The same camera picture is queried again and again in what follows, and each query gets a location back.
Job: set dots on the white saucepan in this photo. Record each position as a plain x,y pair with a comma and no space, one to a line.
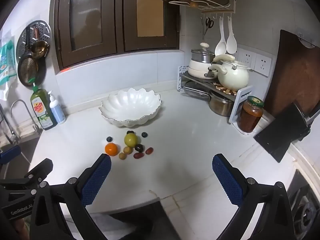
197,65

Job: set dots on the steel kitchen sink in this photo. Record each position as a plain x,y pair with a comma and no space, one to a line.
27,147

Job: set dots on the black gas stove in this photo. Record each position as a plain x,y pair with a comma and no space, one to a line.
305,205

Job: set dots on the brown framed glass door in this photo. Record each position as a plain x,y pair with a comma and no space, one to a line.
85,17
150,10

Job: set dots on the white plastic spoon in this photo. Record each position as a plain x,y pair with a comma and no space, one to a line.
220,47
231,45

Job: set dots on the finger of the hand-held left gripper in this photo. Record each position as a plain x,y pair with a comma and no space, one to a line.
10,154
45,166

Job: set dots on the brass ladle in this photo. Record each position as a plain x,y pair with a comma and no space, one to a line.
38,48

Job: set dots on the teal hanging packet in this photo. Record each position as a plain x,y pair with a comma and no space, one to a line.
6,65

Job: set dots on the white blue pump bottle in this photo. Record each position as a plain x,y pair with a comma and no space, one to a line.
57,111

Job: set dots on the patterned trivet mat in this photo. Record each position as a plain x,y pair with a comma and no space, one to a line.
225,90

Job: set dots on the green apple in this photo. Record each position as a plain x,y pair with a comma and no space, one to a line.
131,140

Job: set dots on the green dish soap bottle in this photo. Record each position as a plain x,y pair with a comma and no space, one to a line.
42,110

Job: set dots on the cream ceramic pot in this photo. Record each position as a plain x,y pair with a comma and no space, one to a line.
233,78

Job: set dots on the small orange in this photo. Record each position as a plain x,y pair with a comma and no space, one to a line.
111,149

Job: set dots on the dark purple plum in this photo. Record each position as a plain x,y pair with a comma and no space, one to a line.
139,147

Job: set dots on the black scissors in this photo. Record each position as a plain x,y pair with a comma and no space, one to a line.
209,23

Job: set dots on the stainless steel pot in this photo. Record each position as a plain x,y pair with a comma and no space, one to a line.
220,105

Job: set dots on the glass jar of sauce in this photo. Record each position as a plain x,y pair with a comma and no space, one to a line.
250,117

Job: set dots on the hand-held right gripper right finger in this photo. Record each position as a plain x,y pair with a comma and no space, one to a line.
228,180

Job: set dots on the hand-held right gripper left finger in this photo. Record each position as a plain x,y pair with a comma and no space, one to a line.
96,180

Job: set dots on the steel faucet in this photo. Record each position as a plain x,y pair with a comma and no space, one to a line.
20,100

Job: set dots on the yellow cherry tomato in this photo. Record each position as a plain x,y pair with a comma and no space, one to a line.
122,156
128,150

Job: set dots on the white wall socket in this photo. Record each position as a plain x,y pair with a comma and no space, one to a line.
248,58
263,65

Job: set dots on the white grey corner shelf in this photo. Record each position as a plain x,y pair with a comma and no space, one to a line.
241,102

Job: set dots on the white scalloped bowl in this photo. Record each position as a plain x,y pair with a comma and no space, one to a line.
130,105

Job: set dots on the cream frying pan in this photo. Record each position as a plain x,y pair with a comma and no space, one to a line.
197,74

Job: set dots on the brown wooden cutting board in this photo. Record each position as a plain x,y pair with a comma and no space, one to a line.
292,75

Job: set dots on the glass pan lid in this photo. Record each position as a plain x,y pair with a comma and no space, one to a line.
195,91

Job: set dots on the red cherry tomato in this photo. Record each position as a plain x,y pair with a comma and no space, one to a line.
138,155
149,150

